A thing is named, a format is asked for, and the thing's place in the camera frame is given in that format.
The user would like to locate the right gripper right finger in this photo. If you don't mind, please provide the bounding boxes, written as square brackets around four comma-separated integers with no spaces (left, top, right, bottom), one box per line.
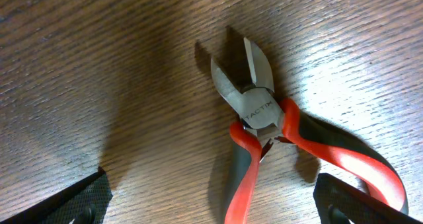
[313,173,422,224]

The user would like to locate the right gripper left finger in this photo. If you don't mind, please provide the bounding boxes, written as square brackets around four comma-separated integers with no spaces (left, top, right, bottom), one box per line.
[1,167,112,224]

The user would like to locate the red handled pliers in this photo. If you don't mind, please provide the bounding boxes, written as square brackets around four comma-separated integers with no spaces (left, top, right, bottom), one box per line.
[210,38,408,223]

